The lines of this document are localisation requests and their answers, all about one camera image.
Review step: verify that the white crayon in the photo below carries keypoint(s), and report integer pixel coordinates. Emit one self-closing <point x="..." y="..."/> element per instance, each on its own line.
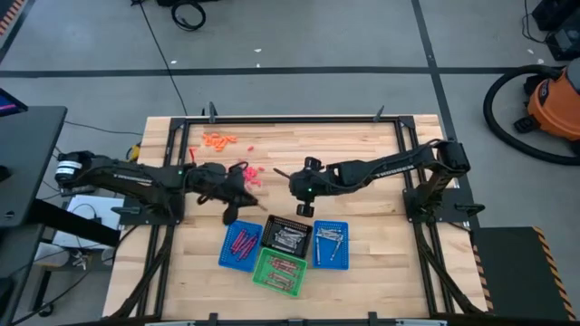
<point x="330" y="236"/>
<point x="328" y="230"/>
<point x="336" y="250"/>
<point x="317" y="252"/>
<point x="334" y="233"/>
<point x="327" y="238"/>

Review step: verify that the black plastic basket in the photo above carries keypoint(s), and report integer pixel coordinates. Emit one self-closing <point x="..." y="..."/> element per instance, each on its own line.
<point x="266" y="237"/>

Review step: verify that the orange shop vacuum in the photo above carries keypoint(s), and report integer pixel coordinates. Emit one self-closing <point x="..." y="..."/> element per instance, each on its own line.
<point x="486" y="111"/>
<point x="555" y="106"/>

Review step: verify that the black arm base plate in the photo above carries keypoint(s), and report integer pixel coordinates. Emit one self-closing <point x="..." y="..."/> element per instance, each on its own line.
<point x="136" y="218"/>
<point x="453" y="204"/>

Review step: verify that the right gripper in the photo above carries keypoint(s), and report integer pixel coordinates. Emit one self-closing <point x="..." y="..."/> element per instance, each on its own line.
<point x="310" y="183"/>

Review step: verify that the white flat box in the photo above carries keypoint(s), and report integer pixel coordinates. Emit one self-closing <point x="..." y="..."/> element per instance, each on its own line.
<point x="102" y="209"/>

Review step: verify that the laptop screen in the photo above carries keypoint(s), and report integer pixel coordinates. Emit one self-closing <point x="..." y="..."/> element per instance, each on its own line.
<point x="9" y="103"/>

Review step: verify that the black computer tower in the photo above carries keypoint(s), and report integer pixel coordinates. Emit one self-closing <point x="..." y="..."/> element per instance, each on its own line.
<point x="562" y="31"/>

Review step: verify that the black mat yellow-striped edge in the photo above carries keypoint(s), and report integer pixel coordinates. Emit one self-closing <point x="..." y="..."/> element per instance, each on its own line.
<point x="516" y="271"/>

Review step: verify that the green plastic basket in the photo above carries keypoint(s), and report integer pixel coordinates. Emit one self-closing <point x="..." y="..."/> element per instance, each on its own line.
<point x="260" y="276"/>

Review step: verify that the black desk foot bar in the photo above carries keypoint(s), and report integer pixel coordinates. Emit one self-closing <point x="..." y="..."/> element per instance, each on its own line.
<point x="72" y="222"/>

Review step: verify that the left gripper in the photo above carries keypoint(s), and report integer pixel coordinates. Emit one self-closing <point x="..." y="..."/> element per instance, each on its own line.
<point x="217" y="183"/>

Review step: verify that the bunch of keys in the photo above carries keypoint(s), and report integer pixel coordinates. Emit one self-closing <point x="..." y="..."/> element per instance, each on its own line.
<point x="80" y="260"/>

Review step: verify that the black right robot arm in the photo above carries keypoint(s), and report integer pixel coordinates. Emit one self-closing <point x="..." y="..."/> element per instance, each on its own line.
<point x="399" y="165"/>

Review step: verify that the black desk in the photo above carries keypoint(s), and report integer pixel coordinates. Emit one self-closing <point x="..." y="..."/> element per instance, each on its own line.
<point x="27" y="163"/>

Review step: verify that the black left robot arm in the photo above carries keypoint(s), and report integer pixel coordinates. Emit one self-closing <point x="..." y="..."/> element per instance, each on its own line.
<point x="131" y="179"/>

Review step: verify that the black frame bracket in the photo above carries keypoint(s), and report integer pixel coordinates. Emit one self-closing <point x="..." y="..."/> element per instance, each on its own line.
<point x="378" y="113"/>
<point x="372" y="318"/>
<point x="213" y="318"/>
<point x="211" y="112"/>

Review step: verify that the red orange stick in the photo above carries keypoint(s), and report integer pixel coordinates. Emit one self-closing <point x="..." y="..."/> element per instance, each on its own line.
<point x="193" y="155"/>

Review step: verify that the blue plastic basket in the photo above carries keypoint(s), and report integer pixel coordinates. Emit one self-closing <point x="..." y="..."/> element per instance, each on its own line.
<point x="328" y="265"/>
<point x="229" y="262"/>

